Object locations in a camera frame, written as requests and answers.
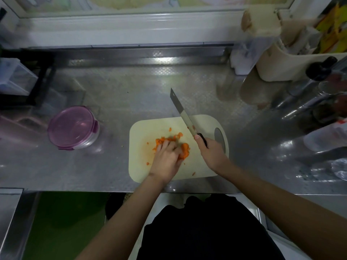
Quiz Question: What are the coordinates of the person's black clothing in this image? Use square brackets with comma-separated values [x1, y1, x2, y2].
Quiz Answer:
[137, 194, 286, 260]

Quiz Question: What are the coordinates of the clear glass jar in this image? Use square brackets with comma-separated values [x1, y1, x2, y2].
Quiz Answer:
[312, 81, 347, 125]

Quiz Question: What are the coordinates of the cream plastic utensil holder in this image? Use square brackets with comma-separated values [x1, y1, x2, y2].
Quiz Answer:
[255, 13, 347, 82]

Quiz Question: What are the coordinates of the bottle with black cap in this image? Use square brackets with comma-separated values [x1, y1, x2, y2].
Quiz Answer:
[287, 56, 338, 97]

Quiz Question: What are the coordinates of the cream plastic cutting board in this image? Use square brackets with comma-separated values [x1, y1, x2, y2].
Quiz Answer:
[129, 114, 230, 183]

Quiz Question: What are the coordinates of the kitchen knife with black handle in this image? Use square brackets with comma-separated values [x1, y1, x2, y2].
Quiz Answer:
[170, 88, 209, 148]

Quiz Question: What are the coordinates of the white plastic bag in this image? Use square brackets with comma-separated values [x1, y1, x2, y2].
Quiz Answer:
[303, 120, 347, 152]

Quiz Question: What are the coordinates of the person's right hand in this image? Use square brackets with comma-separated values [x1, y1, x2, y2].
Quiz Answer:
[194, 134, 233, 177]

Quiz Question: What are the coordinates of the pile of chopped carrot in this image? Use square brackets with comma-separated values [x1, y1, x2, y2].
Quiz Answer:
[146, 128, 190, 166]

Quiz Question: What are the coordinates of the person's right forearm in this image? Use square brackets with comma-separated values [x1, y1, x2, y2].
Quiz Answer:
[219, 165, 347, 260]

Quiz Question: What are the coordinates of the yellow packet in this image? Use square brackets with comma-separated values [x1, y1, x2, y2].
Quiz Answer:
[316, 4, 347, 54]

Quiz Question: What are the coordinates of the round container with purple lid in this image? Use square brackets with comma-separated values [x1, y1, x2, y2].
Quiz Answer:
[47, 106, 100, 151]

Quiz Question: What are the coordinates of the clear plastic box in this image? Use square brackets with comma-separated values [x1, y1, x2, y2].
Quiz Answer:
[0, 58, 38, 96]

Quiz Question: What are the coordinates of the cream plastic container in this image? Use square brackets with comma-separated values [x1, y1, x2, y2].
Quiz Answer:
[241, 5, 282, 35]

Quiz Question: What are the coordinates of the person's left forearm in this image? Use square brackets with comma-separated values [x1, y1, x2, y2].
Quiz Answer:
[74, 173, 166, 260]

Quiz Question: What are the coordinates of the person's left hand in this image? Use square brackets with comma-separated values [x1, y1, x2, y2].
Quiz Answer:
[148, 140, 185, 184]

